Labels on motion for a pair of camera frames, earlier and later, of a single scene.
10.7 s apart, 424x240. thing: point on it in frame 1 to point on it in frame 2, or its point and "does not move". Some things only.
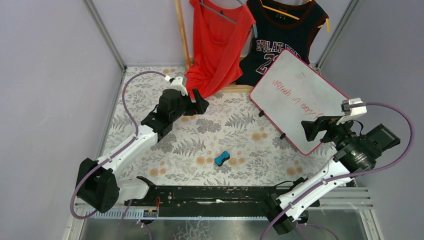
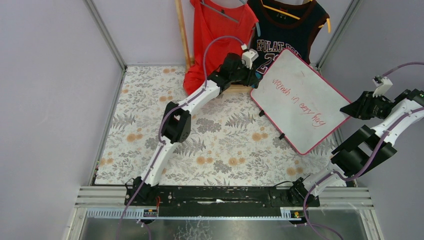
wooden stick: x=232 y=88 does not move
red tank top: x=220 y=35 does not move
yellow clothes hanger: x=294 y=17 does not move
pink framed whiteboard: x=291 y=91 does not move
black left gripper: x=187 y=103 to x=250 y=77
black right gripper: x=324 y=129 to x=366 y=105
